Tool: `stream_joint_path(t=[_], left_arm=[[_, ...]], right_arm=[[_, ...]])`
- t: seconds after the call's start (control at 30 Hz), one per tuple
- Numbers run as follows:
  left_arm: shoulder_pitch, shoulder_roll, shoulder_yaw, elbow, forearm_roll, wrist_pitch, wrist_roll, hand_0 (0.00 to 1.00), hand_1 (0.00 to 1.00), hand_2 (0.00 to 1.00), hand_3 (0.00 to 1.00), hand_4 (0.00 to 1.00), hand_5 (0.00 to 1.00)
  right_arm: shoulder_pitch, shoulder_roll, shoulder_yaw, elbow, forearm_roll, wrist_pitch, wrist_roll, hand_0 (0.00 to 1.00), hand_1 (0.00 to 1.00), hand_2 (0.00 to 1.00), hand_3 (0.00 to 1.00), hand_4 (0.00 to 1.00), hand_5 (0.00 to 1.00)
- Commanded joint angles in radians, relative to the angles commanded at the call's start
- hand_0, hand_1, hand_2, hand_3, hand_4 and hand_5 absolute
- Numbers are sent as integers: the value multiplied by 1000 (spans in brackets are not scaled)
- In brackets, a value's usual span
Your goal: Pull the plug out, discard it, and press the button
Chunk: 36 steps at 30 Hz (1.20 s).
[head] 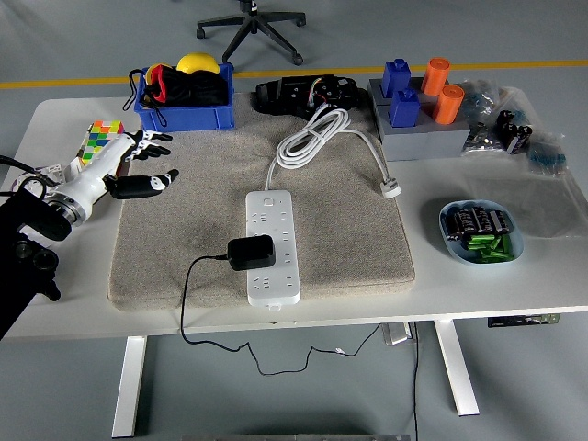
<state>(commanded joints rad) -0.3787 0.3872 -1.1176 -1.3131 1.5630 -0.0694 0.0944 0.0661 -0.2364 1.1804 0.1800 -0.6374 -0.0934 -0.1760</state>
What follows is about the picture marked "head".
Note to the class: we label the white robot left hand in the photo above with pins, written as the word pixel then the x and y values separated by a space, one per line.
pixel 92 170

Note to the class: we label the white power strip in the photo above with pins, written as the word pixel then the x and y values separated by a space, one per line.
pixel 271 216

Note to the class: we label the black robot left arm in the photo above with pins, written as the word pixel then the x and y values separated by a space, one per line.
pixel 14 275

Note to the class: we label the colourful puzzle cube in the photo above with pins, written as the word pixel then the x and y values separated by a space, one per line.
pixel 103 127

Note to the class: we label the blue plastic bin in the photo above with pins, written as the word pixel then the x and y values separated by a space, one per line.
pixel 184 120

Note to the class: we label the yellow ball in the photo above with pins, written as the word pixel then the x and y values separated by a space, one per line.
pixel 197 62

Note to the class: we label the black electronic device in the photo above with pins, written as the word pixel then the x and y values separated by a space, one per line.
pixel 294 94

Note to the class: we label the black office chair base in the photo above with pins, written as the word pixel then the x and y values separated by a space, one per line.
pixel 255 25

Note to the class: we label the white table leg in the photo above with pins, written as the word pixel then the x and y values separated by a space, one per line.
pixel 128 390
pixel 457 367

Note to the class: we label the grey-brown mat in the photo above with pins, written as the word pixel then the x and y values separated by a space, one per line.
pixel 344 239

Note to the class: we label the blue peg block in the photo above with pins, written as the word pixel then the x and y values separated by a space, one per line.
pixel 404 110
pixel 395 75

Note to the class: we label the grey block base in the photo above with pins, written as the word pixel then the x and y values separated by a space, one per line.
pixel 427 142

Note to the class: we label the orange cylinder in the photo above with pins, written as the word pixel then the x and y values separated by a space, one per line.
pixel 448 105
pixel 434 78

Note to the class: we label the black capacitors pile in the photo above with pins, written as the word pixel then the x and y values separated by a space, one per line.
pixel 473 220

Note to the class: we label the clear bag of dark screws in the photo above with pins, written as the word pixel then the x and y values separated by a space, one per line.
pixel 480 140

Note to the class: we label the clear bag of blue parts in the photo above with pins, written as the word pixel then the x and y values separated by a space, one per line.
pixel 546 156
pixel 480 98

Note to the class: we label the green components pile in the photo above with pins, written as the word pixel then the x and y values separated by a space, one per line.
pixel 489 245

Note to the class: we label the clear bag of black capacitors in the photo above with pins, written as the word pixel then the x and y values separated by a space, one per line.
pixel 512 131

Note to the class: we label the light blue dish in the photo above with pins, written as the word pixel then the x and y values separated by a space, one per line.
pixel 517 241

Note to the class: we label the large clear plastic bag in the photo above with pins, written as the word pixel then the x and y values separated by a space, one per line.
pixel 542 206

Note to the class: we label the black table control panel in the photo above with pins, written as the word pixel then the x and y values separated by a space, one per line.
pixel 519 321

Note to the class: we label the silver metal bracket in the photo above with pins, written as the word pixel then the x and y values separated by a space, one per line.
pixel 396 334

